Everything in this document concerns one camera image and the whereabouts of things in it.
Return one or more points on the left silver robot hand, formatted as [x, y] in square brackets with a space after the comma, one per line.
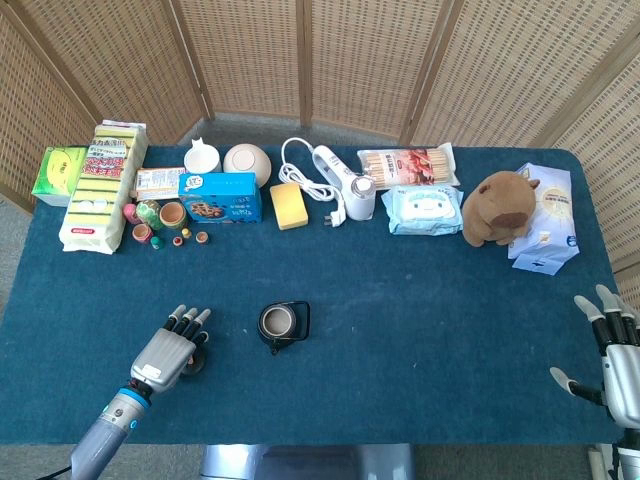
[162, 357]

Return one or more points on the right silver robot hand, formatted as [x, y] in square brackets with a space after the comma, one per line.
[617, 370]

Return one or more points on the black lid orange knob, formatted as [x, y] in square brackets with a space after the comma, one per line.
[194, 369]

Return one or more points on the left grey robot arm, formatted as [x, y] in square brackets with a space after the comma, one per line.
[107, 425]

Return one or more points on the small green nesting doll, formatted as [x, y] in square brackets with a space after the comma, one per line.
[157, 243]

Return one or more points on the small red nesting doll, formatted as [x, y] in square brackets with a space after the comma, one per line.
[178, 242]

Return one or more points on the pink nesting doll cup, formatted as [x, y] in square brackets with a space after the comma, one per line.
[142, 233]

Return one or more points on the small nesting doll cup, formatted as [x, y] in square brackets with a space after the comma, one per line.
[202, 238]

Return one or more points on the tiny yellow nesting doll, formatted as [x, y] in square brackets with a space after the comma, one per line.
[186, 233]

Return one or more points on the large green nesting doll cup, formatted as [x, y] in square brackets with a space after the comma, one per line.
[174, 216]

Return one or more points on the pink nesting doll top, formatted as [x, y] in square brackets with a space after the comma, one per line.
[131, 214]

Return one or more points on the blue white tissue pack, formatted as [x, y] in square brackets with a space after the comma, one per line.
[552, 220]

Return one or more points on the blue cookie box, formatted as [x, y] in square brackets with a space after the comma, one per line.
[220, 202]

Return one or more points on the yellow sponge multipack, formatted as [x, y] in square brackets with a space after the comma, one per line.
[97, 200]

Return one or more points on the grey robot torso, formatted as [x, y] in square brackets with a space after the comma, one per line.
[300, 462]

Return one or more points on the white orange small carton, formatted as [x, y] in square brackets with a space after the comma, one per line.
[157, 182]

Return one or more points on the yellow green sponge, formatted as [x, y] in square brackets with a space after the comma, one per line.
[289, 206]

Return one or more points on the brown capybara plush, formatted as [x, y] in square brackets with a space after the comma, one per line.
[492, 215]

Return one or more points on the white cat-ear bowl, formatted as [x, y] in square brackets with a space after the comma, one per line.
[202, 159]

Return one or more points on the green tissue box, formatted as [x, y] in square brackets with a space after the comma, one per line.
[57, 175]

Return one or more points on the beige round bowl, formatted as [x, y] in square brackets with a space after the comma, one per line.
[247, 162]

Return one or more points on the blue table cloth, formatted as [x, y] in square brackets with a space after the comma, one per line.
[400, 325]

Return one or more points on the light blue wet wipes pack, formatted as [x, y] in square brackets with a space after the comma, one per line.
[425, 210]

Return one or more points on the white handheld appliance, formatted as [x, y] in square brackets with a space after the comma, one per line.
[357, 197]

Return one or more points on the wicker folding screen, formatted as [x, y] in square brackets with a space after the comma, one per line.
[350, 60]

